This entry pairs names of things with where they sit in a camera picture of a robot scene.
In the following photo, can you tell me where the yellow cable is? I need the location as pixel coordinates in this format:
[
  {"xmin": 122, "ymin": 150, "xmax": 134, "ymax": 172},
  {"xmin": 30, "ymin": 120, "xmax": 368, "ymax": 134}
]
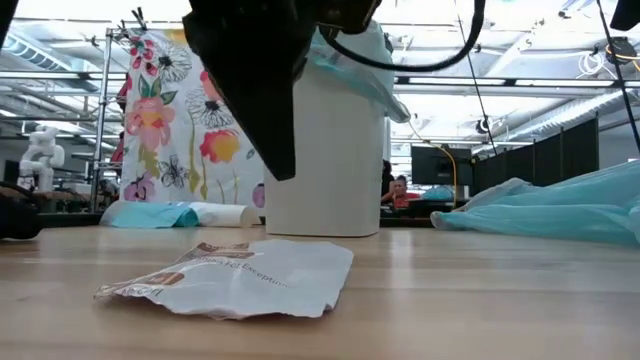
[{"xmin": 407, "ymin": 119, "xmax": 459, "ymax": 210}]

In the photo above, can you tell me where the white cable coil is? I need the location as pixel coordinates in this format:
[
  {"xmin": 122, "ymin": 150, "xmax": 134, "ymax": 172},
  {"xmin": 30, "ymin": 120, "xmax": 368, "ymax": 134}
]
[{"xmin": 578, "ymin": 49, "xmax": 609, "ymax": 77}]

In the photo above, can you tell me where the blue bag on desk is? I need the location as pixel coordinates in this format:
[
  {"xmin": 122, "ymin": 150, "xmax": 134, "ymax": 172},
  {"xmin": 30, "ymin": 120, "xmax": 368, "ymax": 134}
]
[{"xmin": 421, "ymin": 184, "xmax": 455, "ymax": 201}]

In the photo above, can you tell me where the white plastic trash bin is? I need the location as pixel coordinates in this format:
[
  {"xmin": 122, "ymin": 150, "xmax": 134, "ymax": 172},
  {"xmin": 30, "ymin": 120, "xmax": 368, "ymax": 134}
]
[{"xmin": 264, "ymin": 19, "xmax": 396, "ymax": 238}]

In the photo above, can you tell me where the white wrapper orange print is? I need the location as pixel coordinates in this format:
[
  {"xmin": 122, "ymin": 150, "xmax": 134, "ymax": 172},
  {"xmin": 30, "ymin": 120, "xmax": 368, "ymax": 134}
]
[{"xmin": 93, "ymin": 238, "xmax": 355, "ymax": 321}]

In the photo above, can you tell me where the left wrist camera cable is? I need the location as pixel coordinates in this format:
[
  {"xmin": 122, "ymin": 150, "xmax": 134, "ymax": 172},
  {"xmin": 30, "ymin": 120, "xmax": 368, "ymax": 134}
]
[{"xmin": 319, "ymin": 0, "xmax": 487, "ymax": 74}]

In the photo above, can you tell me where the black curtain clip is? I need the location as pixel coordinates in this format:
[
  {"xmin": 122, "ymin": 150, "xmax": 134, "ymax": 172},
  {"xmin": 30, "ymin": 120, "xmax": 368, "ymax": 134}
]
[{"xmin": 130, "ymin": 6, "xmax": 149, "ymax": 32}]

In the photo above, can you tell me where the black ceiling camera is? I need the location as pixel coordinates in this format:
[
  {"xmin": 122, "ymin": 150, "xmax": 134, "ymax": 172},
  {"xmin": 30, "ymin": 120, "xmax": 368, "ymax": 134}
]
[{"xmin": 604, "ymin": 35, "xmax": 640, "ymax": 65}]

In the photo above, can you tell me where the black computer monitor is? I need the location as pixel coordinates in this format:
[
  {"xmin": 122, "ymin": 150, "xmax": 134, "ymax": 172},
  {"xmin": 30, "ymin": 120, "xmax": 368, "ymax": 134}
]
[{"xmin": 410, "ymin": 144, "xmax": 475, "ymax": 186}]

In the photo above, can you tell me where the light blue trash bag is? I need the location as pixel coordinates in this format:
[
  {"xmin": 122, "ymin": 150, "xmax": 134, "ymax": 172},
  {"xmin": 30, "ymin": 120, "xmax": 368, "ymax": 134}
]
[
  {"xmin": 304, "ymin": 19, "xmax": 412, "ymax": 125},
  {"xmin": 429, "ymin": 158, "xmax": 640, "ymax": 247}
]

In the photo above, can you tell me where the black slanted pole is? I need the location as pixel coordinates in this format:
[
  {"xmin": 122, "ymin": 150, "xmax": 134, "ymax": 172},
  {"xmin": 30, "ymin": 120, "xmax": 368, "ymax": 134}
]
[{"xmin": 596, "ymin": 0, "xmax": 640, "ymax": 152}]

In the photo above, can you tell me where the floral print curtain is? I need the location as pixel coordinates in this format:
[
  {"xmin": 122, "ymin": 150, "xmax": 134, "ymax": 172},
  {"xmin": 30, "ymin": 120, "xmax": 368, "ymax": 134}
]
[{"xmin": 119, "ymin": 27, "xmax": 266, "ymax": 209}]

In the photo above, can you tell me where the black partition screen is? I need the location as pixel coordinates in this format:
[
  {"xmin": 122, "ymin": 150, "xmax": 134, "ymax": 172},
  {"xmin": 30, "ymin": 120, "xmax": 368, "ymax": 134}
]
[{"xmin": 472, "ymin": 116, "xmax": 600, "ymax": 197}]

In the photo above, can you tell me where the metal wire rack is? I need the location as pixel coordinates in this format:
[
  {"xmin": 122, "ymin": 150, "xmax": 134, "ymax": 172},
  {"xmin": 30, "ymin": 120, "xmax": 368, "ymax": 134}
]
[{"xmin": 89, "ymin": 27, "xmax": 129, "ymax": 214}]

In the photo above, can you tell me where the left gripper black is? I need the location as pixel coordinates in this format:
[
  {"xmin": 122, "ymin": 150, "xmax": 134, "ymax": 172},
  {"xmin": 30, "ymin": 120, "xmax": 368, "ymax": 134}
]
[{"xmin": 182, "ymin": 0, "xmax": 384, "ymax": 182}]

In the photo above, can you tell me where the person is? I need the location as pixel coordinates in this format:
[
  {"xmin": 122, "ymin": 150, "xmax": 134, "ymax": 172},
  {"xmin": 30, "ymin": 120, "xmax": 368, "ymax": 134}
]
[
  {"xmin": 382, "ymin": 174, "xmax": 422, "ymax": 209},
  {"xmin": 381, "ymin": 158, "xmax": 396, "ymax": 197}
]

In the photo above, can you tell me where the blue trash bag roll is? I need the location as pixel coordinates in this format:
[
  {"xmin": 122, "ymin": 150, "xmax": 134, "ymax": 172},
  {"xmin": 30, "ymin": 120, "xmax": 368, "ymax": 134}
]
[{"xmin": 99, "ymin": 200, "xmax": 200, "ymax": 230}]

